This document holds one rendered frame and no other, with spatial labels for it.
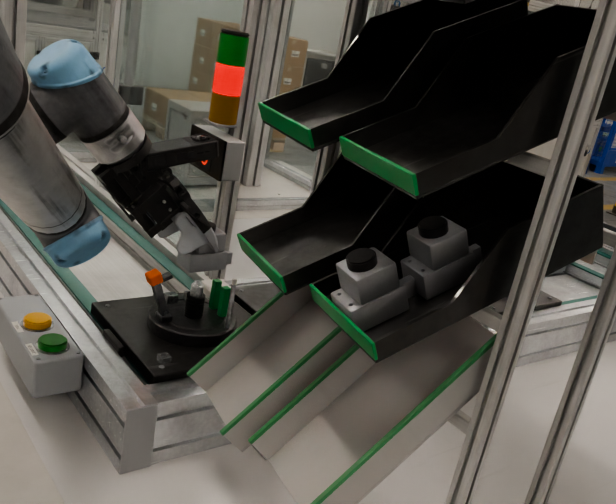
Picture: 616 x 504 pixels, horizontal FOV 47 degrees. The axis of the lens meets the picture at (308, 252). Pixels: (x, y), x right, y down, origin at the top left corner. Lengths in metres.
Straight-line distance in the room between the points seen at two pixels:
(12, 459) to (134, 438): 0.16
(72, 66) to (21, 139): 0.27
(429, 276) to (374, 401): 0.17
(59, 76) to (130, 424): 0.44
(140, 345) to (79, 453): 0.17
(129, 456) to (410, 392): 0.40
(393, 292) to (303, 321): 0.25
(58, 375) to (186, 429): 0.20
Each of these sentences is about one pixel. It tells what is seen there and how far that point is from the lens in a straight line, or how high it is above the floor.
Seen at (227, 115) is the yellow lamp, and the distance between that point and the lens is 1.24.
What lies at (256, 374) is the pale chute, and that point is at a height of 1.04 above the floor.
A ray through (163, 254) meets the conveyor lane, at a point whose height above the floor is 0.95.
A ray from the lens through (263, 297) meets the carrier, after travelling 1.28.
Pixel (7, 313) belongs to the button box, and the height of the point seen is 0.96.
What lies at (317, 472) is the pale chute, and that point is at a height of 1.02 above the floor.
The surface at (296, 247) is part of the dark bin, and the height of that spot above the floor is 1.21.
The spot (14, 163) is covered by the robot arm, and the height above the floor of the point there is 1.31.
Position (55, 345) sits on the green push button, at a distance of 1.06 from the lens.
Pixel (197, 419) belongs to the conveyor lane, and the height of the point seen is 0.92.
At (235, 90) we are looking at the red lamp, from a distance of 1.24.
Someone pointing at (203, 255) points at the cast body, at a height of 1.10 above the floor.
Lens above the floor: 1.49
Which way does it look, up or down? 19 degrees down
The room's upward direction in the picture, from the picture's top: 11 degrees clockwise
